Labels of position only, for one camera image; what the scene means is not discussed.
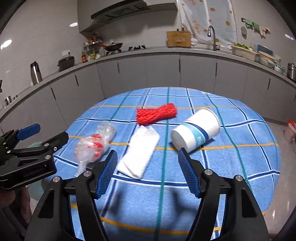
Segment clear plastic bag red print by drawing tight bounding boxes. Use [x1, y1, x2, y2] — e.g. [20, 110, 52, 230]
[74, 121, 116, 177]

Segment white paper towel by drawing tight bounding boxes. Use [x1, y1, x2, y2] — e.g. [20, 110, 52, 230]
[117, 126, 160, 180]

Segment red foam fruit net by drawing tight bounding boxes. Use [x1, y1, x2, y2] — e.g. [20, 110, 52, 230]
[136, 103, 178, 126]

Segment white blue paper cup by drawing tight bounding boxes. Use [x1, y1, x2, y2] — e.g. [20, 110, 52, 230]
[171, 108, 220, 153]

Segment dark kitchen faucet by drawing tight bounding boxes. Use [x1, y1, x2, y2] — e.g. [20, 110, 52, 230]
[207, 25, 220, 52]

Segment grey base cabinets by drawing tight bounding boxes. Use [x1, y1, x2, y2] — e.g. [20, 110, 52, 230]
[1, 49, 295, 139]

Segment steel thermos kettle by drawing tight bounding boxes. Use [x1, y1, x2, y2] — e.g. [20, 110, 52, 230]
[30, 61, 43, 85]

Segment blue plaid tablecloth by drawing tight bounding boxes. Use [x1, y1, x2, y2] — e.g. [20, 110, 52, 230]
[55, 87, 280, 240]

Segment red lidded white bucket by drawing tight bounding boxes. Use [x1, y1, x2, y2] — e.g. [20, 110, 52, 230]
[284, 120, 296, 144]

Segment spice rack with bottles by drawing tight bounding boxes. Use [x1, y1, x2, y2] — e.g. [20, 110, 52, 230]
[81, 33, 102, 63]

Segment black wok pan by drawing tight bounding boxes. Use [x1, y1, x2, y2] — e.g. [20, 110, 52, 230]
[98, 43, 123, 52]

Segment gas stove burner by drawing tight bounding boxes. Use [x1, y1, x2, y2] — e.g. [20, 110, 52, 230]
[105, 45, 147, 56]

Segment black range hood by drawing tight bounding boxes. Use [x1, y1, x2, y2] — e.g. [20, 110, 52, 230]
[91, 0, 149, 22]

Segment steel pot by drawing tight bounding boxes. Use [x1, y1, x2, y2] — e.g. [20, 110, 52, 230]
[287, 63, 296, 82]

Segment white lidded bowl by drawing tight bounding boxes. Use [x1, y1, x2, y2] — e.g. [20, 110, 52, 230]
[258, 51, 275, 69]

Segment white basin with greens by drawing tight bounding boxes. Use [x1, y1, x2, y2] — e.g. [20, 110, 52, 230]
[231, 45, 256, 61]

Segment hanging green cloths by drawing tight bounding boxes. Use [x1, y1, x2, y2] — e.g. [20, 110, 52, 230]
[241, 18, 271, 38]

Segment white orange print curtain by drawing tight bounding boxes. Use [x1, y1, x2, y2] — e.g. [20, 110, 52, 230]
[178, 0, 237, 47]

